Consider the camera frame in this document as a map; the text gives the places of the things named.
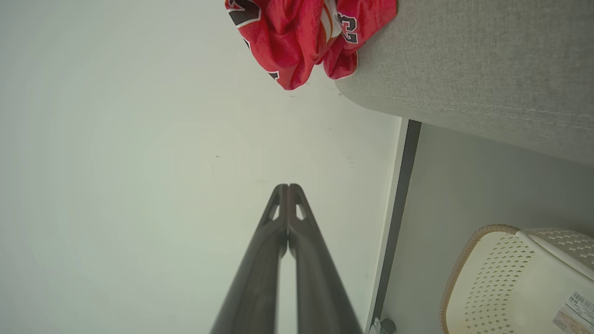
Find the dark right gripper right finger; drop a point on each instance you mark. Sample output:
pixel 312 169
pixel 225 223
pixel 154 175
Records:
pixel 315 278

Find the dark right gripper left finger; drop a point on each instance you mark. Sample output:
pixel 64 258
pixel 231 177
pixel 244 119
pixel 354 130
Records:
pixel 260 278

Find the red jersey with black numbers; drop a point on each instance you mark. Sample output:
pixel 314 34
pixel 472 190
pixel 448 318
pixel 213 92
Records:
pixel 287 46

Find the cream perforated laundry basket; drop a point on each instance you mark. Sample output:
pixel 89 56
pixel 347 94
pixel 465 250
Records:
pixel 501 287

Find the grey metal stand with caster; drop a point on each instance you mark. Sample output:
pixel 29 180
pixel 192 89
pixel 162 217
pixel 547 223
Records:
pixel 387 327

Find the white barcode sticker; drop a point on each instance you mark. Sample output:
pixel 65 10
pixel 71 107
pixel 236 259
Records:
pixel 575 313

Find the grey fabric sofa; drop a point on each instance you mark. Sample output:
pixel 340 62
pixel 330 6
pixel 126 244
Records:
pixel 487 69

